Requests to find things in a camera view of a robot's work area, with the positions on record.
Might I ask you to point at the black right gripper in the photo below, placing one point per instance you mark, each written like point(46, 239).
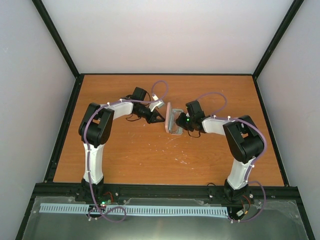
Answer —
point(180, 122)

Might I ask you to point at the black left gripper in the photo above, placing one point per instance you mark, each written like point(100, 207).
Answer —
point(152, 119)

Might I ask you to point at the pink glasses case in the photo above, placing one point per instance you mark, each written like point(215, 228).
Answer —
point(168, 118)

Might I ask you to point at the orange transparent sunglasses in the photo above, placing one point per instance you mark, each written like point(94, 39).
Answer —
point(175, 129)

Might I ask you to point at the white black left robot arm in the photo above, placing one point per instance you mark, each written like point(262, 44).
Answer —
point(95, 131)

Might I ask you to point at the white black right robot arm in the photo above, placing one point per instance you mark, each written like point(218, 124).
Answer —
point(246, 143)

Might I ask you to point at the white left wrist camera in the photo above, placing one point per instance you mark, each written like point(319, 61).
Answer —
point(158, 103)

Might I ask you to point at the grey metal base plate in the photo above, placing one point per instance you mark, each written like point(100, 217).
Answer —
point(273, 220)

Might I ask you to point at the black enclosure frame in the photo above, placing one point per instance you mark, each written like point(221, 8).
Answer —
point(287, 191)

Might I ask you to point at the black aluminium mounting rail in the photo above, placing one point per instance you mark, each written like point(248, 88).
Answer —
point(120, 193)

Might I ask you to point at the light blue slotted cable duct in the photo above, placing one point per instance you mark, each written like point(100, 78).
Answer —
point(139, 210)

